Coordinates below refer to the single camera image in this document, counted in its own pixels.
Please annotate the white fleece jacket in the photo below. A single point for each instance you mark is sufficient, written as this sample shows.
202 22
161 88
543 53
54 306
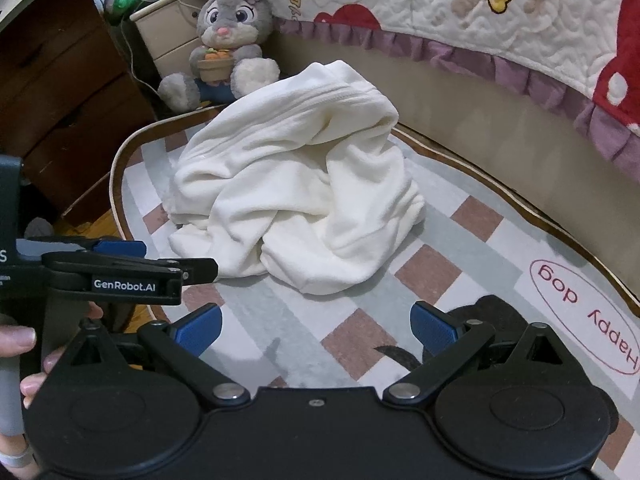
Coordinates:
300 185

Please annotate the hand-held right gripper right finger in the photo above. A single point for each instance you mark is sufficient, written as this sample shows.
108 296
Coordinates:
432 328

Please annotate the white quilted bedspread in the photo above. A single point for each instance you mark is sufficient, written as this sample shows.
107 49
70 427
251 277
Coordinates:
425 0

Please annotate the grey bunny plush toy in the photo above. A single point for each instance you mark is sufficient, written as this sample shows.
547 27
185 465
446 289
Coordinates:
232 10

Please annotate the beige bed base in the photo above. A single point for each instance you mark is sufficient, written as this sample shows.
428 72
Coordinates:
500 120

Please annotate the cream bedside cabinet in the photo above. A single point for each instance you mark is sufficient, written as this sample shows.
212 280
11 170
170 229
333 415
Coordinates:
170 30

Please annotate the checkered rug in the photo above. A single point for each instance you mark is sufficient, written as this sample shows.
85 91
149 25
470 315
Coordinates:
350 305

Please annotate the brown wooden dresser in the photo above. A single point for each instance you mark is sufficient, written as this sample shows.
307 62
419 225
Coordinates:
65 100

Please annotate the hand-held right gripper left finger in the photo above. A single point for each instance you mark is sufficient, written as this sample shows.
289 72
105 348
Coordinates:
200 328

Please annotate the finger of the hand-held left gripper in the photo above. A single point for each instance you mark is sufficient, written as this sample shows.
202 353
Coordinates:
120 248
125 285

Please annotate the person's left hand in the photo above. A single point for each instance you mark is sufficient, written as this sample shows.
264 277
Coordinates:
15 340

